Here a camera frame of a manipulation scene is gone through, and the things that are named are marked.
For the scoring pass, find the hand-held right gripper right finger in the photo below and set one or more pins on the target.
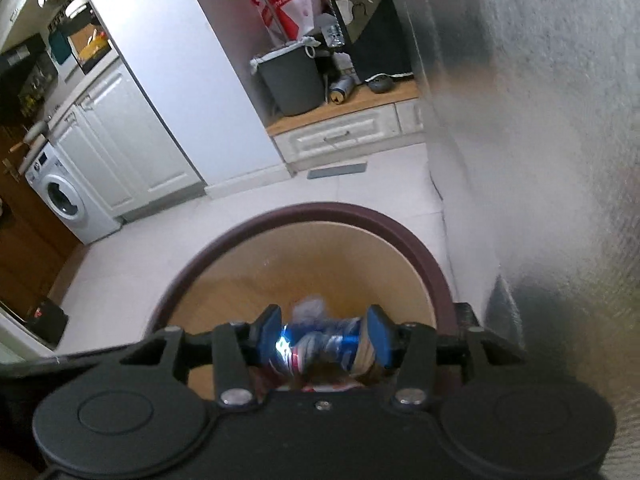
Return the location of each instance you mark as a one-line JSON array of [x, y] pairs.
[[381, 337]]

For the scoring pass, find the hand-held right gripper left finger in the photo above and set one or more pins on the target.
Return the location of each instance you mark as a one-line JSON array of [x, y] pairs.
[[270, 335]]

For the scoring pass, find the crushed blue can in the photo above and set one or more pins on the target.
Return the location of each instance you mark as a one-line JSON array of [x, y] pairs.
[[330, 347]]

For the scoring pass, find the brown rim wood-look trash bin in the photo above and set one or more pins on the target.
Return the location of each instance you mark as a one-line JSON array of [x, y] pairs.
[[310, 260]]

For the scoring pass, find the grey floor mat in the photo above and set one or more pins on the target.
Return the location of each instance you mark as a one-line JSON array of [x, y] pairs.
[[337, 170]]

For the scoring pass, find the white drawer cabinet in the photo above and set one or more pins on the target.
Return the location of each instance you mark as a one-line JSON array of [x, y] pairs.
[[340, 132]]

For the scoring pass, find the black floor box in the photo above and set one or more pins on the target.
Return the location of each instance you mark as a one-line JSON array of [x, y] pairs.
[[47, 320]]

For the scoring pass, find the white cabinet doors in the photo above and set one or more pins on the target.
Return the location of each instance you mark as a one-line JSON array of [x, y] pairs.
[[135, 145]]

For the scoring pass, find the white washing machine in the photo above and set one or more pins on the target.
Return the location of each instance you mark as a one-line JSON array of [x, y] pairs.
[[65, 195]]

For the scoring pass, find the silver foil sheet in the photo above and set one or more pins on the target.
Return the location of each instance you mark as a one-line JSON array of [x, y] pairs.
[[525, 135]]

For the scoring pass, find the silver spray can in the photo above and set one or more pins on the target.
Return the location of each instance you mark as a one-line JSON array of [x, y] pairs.
[[342, 90]]

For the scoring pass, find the black round pebble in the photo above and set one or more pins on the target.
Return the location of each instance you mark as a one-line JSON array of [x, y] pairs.
[[378, 85]]

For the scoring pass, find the grey bucket with white liner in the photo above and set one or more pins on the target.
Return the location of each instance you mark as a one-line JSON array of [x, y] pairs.
[[292, 80]]

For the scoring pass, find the brown wooden door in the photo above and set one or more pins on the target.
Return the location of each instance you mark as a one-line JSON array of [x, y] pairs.
[[25, 240]]

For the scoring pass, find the white refrigerator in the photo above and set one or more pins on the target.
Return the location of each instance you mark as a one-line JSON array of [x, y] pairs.
[[190, 60]]

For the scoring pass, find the clear water bottle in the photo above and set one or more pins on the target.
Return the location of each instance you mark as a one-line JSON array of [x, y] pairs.
[[332, 32]]

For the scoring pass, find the dark olive bag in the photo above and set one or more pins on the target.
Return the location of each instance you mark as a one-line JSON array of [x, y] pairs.
[[380, 25]]

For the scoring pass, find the red white plastic bag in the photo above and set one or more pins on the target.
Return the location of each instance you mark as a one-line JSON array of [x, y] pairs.
[[285, 0]]

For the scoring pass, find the teal hanging towel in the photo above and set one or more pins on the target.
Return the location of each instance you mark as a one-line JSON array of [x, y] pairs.
[[60, 47]]

